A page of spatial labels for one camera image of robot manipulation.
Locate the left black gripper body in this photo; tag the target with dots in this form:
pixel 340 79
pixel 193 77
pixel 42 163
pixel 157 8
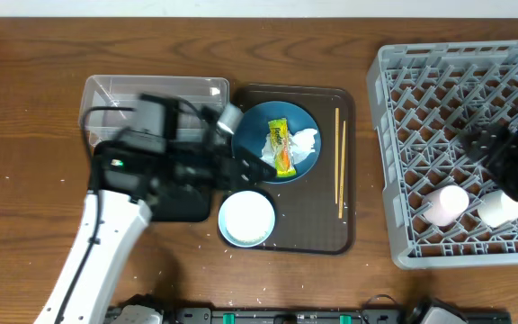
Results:
pixel 195 166

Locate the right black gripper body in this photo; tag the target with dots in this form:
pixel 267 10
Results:
pixel 513 166

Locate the black plastic tray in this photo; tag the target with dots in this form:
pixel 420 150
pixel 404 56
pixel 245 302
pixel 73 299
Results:
pixel 143 177

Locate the clear plastic waste bin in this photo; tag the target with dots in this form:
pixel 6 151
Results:
pixel 119 91

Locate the white tissue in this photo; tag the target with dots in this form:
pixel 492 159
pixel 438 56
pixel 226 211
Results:
pixel 302 145

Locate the dark brown serving tray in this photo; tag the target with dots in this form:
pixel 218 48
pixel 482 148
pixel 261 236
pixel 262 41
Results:
pixel 306 214

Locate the white cup green inside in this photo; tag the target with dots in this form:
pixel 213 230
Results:
pixel 497 208

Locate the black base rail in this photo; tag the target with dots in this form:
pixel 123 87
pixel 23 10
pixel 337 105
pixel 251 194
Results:
pixel 380 309

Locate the white cup pink inside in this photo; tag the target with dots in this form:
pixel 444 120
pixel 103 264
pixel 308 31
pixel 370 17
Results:
pixel 446 205

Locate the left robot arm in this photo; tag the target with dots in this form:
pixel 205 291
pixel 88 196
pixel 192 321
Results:
pixel 110 226

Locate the grey dishwasher rack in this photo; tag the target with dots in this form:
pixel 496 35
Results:
pixel 423 97

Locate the dark blue plate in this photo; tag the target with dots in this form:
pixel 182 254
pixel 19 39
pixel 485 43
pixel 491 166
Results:
pixel 253 129

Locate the light blue bowl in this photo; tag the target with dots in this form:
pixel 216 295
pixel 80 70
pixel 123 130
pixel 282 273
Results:
pixel 246 219

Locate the yellow green snack wrapper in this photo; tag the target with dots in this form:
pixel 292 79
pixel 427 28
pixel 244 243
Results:
pixel 280 142

